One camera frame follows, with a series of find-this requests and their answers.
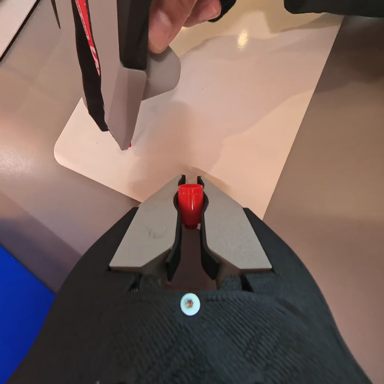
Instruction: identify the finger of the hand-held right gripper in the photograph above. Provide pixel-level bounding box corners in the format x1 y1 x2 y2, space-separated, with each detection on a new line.
90 0 147 152
71 0 109 132

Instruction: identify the red whiteboard marker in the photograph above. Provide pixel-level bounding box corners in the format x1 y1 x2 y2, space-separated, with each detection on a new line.
75 0 133 149

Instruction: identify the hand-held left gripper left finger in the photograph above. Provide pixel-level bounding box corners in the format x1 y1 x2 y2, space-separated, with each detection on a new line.
109 175 186 282

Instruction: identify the person's right hand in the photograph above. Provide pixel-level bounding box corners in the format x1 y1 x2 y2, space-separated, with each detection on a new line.
148 0 222 55

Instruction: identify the white whiteboard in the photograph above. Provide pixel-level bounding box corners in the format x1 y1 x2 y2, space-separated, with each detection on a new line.
54 0 344 221

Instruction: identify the blue plastic bin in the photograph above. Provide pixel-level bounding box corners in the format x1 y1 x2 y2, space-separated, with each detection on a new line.
0 244 56 383

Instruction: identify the red marker cap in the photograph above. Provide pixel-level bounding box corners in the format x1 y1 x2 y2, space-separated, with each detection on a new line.
178 184 205 230

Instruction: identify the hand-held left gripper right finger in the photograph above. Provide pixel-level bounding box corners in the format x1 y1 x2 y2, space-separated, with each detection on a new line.
196 176 273 280

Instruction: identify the white clipboard stand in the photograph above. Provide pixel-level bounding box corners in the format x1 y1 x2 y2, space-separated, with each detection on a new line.
0 0 39 58

